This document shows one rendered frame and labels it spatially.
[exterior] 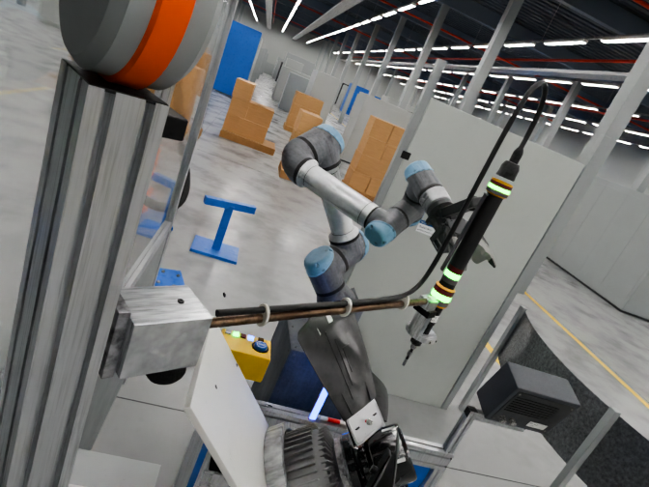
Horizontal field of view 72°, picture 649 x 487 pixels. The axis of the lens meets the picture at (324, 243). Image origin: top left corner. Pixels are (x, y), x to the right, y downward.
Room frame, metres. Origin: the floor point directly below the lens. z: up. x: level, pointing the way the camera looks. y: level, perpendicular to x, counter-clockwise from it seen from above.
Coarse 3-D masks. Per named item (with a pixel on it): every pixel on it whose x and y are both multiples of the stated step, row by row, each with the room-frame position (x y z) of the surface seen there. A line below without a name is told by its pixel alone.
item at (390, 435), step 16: (384, 432) 0.81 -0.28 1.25; (400, 432) 0.81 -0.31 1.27; (352, 448) 0.78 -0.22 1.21; (368, 448) 0.78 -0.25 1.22; (384, 448) 0.78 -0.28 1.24; (400, 448) 0.78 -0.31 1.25; (352, 464) 0.75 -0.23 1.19; (368, 464) 0.77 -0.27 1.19; (400, 464) 0.76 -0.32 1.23; (352, 480) 0.73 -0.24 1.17; (368, 480) 0.76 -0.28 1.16; (400, 480) 0.76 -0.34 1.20
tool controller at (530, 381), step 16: (512, 368) 1.39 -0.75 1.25; (528, 368) 1.43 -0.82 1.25; (496, 384) 1.40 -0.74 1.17; (512, 384) 1.34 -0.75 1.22; (528, 384) 1.35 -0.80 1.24; (544, 384) 1.39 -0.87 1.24; (560, 384) 1.43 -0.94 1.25; (480, 400) 1.42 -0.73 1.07; (496, 400) 1.36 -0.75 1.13; (512, 400) 1.33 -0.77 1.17; (528, 400) 1.33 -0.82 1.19; (544, 400) 1.34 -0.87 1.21; (560, 400) 1.35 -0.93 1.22; (576, 400) 1.39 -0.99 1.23; (496, 416) 1.36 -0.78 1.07; (512, 416) 1.36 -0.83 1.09; (528, 416) 1.37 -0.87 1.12; (544, 416) 1.38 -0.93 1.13; (560, 416) 1.38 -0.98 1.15; (544, 432) 1.41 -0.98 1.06
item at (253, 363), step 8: (224, 336) 1.17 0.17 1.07; (232, 336) 1.18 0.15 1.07; (232, 344) 1.15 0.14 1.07; (240, 344) 1.16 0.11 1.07; (248, 344) 1.18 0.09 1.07; (232, 352) 1.12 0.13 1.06; (240, 352) 1.13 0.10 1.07; (248, 352) 1.14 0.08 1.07; (256, 352) 1.16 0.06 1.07; (264, 352) 1.17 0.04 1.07; (240, 360) 1.13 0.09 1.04; (248, 360) 1.13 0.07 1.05; (256, 360) 1.14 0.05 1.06; (264, 360) 1.14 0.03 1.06; (240, 368) 1.13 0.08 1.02; (248, 368) 1.14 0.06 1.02; (256, 368) 1.14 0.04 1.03; (264, 368) 1.15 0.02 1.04; (248, 376) 1.14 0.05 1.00; (256, 376) 1.14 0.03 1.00
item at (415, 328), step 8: (424, 296) 0.87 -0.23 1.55; (432, 304) 0.85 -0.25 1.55; (416, 312) 0.88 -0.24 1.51; (424, 312) 0.86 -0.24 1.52; (432, 312) 0.86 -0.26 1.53; (416, 320) 0.87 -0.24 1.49; (424, 320) 0.86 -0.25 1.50; (408, 328) 0.89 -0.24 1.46; (416, 328) 0.87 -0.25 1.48; (424, 328) 0.87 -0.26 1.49; (416, 336) 0.87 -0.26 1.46; (424, 336) 0.87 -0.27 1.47; (432, 336) 0.89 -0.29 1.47
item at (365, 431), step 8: (368, 408) 0.84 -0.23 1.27; (376, 408) 0.85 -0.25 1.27; (352, 416) 0.80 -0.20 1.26; (360, 416) 0.81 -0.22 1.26; (368, 416) 0.83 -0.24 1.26; (376, 416) 0.84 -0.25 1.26; (352, 424) 0.79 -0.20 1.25; (360, 424) 0.80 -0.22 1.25; (376, 424) 0.83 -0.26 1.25; (352, 432) 0.78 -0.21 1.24; (360, 432) 0.80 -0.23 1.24; (368, 432) 0.81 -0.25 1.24; (360, 440) 0.79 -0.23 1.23
